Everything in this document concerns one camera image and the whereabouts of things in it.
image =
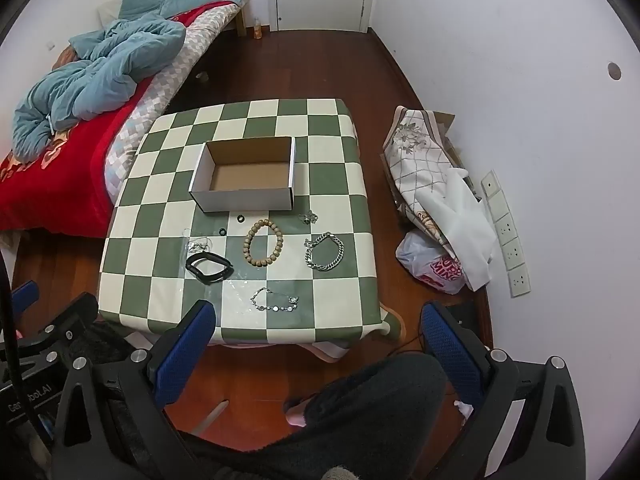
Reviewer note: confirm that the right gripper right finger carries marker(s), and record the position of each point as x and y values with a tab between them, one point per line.
548	440

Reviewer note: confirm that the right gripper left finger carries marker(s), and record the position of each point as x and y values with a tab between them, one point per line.
176	356

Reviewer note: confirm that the black watch band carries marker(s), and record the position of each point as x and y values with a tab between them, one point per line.
209	268

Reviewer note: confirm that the small silver pendant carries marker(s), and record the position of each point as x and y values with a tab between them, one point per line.
308	217

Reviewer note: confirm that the red bed cover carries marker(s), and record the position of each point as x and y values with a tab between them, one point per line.
63	191

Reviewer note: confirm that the black trouser leg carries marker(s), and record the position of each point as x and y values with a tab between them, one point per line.
373	424

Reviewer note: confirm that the white plastic shopping bag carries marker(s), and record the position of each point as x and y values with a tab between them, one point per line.
429	263

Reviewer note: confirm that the white cloth sheet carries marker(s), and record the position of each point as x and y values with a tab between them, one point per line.
463	221

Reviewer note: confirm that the green white checkered tablecloth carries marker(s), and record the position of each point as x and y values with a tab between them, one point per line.
293	283

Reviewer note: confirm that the white cardboard box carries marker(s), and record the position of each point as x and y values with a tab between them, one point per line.
245	175

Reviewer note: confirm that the teal blue blanket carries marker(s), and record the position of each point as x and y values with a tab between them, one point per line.
108	66

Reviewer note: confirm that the floral patterned fabric bag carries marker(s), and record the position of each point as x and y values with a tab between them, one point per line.
416	153

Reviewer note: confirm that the grey checkered quilt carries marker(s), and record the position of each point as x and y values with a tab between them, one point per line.
200	34

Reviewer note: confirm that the orange bottle on floor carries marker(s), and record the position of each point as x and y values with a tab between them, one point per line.
257	30

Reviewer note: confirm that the white wall socket strip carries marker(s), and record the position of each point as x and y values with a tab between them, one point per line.
509	241

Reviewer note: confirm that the wooden bed frame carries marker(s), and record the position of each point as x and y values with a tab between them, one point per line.
237	24

